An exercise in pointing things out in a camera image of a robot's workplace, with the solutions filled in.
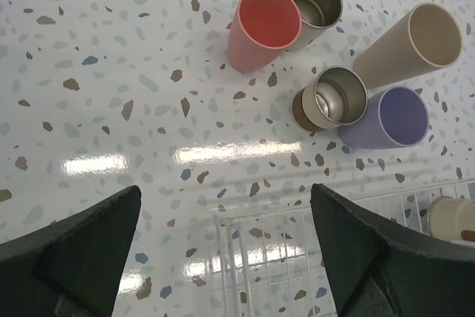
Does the purple plastic cup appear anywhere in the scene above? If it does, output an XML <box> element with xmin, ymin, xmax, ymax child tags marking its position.
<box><xmin>338</xmin><ymin>86</ymin><xmax>429</xmax><ymax>149</ymax></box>

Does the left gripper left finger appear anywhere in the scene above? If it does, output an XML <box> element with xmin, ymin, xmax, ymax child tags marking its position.
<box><xmin>1</xmin><ymin>186</ymin><xmax>142</xmax><ymax>316</ymax></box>

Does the cream steel cup brown band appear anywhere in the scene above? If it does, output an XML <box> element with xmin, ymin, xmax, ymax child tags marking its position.
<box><xmin>427</xmin><ymin>196</ymin><xmax>474</xmax><ymax>243</ymax></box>

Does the tall beige cup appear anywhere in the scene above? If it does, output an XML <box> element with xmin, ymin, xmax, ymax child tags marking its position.
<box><xmin>353</xmin><ymin>2</ymin><xmax>463</xmax><ymax>89</ymax></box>

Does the steel cup front middle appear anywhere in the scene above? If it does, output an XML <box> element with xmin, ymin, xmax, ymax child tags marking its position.
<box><xmin>292</xmin><ymin>66</ymin><xmax>368</xmax><ymax>132</ymax></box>

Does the red plastic cup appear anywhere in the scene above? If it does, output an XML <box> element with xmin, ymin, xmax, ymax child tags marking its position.
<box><xmin>227</xmin><ymin>0</ymin><xmax>302</xmax><ymax>73</ymax></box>

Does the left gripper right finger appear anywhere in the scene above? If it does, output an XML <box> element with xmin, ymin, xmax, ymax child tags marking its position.
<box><xmin>310</xmin><ymin>184</ymin><xmax>474</xmax><ymax>316</ymax></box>

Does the steel cup back row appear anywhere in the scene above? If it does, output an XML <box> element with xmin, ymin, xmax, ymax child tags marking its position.
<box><xmin>288</xmin><ymin>0</ymin><xmax>343</xmax><ymax>51</ymax></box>

